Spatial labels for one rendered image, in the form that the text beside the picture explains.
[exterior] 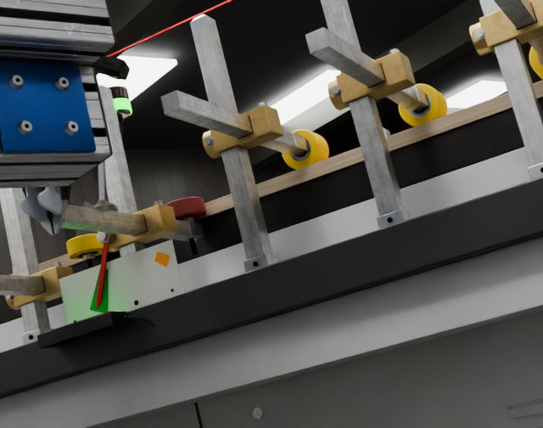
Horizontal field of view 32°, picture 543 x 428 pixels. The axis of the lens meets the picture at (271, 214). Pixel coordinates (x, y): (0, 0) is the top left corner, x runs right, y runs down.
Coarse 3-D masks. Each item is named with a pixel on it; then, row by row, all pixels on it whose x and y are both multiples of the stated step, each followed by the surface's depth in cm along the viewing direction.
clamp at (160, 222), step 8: (152, 208) 171; (160, 208) 171; (168, 208) 174; (144, 216) 172; (152, 216) 171; (160, 216) 170; (168, 216) 173; (152, 224) 171; (160, 224) 170; (168, 224) 172; (144, 232) 172; (152, 232) 171; (160, 232) 171; (168, 232) 172; (176, 232) 174; (112, 240) 175; (120, 240) 174; (128, 240) 173; (136, 240) 173; (144, 240) 174; (152, 240) 176; (112, 248) 176
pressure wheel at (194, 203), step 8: (176, 200) 186; (184, 200) 186; (192, 200) 186; (200, 200) 188; (176, 208) 186; (184, 208) 185; (192, 208) 186; (200, 208) 187; (176, 216) 185; (184, 216) 186; (192, 216) 189; (200, 216) 189; (192, 240) 187; (192, 248) 187
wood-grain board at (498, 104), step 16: (464, 112) 170; (480, 112) 168; (496, 112) 167; (416, 128) 173; (432, 128) 172; (448, 128) 171; (400, 144) 175; (336, 160) 180; (352, 160) 179; (288, 176) 184; (304, 176) 183; (320, 176) 181; (272, 192) 185; (208, 208) 192; (224, 208) 190; (64, 256) 207; (96, 256) 203
